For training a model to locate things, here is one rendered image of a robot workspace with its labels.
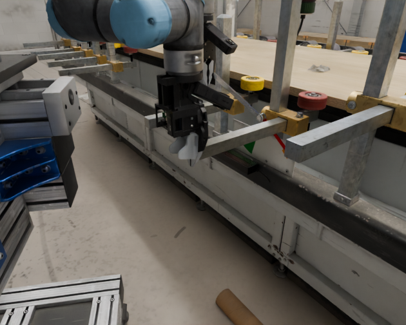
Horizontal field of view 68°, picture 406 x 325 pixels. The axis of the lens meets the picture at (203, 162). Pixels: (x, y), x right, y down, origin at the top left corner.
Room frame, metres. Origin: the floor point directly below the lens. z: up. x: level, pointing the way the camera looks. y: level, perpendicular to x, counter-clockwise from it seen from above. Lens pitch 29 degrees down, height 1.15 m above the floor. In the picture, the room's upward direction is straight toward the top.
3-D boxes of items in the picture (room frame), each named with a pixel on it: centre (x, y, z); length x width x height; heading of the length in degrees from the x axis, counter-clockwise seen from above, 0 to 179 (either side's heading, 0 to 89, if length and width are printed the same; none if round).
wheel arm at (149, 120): (0.94, -0.01, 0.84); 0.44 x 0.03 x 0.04; 127
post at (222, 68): (1.03, -0.07, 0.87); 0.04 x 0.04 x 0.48; 37
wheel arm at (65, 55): (2.15, 0.88, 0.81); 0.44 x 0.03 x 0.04; 127
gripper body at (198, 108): (0.59, 0.04, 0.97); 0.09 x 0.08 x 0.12; 127
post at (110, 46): (1.84, 0.53, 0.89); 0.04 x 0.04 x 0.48; 37
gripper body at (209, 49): (0.95, 0.01, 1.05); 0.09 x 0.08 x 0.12; 57
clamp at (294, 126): (0.82, -0.23, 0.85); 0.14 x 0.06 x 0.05; 37
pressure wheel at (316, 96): (0.86, -0.32, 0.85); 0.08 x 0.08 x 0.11
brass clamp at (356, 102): (0.61, -0.38, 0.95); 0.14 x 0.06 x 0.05; 37
